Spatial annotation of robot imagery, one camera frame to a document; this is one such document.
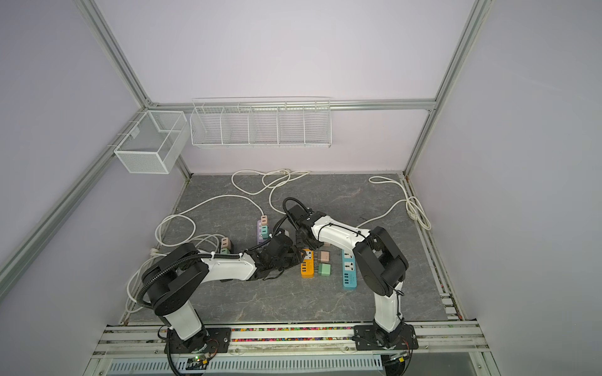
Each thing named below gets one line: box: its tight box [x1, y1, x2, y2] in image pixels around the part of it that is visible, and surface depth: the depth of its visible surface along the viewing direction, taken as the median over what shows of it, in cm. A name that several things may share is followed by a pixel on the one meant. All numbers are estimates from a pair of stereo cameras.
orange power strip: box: [301, 248, 315, 279], surface depth 88 cm
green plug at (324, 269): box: [318, 262, 332, 277], surface depth 88 cm
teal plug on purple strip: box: [261, 224, 269, 240], surface depth 94 cm
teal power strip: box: [341, 249, 358, 290], surface depth 87 cm
